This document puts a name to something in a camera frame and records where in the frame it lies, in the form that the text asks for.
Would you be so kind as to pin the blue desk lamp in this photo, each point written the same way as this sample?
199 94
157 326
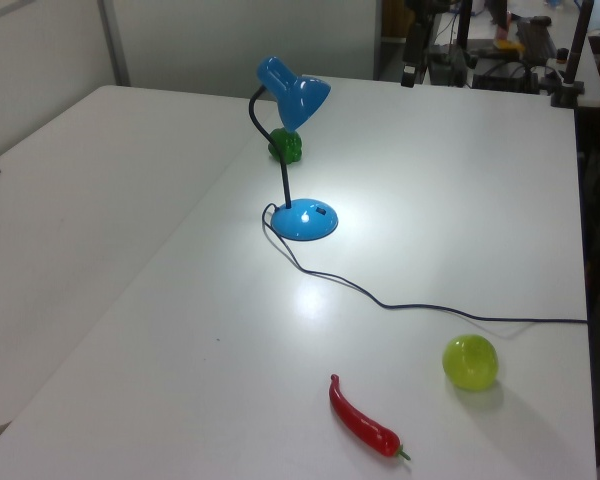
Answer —
305 222

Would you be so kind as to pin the green bell pepper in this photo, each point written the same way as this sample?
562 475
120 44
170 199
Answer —
292 147

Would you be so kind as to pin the red chili pepper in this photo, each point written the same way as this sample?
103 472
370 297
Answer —
360 422

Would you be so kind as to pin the green apple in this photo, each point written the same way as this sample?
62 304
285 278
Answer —
470 362

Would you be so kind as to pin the dark device with white end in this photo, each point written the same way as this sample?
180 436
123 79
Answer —
414 45

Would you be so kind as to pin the black equipment box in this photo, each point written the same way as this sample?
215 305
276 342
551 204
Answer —
502 75

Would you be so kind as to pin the black tripod pole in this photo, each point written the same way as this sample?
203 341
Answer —
464 25

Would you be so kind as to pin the yellow object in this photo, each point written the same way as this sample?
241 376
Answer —
509 45

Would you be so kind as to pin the black keyboard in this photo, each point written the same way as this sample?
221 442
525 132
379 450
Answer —
536 37

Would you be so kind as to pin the black pole with clamp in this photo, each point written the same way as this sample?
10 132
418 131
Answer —
572 60

